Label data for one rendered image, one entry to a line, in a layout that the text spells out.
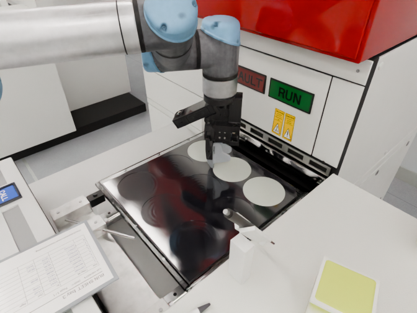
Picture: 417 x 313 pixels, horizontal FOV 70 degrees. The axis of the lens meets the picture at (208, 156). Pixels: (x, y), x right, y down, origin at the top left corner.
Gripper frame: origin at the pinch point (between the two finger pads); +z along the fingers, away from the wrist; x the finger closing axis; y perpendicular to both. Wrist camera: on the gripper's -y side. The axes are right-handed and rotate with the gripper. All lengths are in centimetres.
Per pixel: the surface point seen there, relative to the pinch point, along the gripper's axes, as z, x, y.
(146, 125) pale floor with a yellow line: 91, 156, -77
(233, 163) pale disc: 1.3, 2.4, 5.9
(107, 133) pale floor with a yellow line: 91, 140, -106
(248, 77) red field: -18.9, 11.8, 8.2
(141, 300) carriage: 3.3, -35.9, -7.5
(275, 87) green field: -19.2, 6.2, 14.7
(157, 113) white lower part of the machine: 11, 43, -27
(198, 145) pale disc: 1.3, 9.4, -4.6
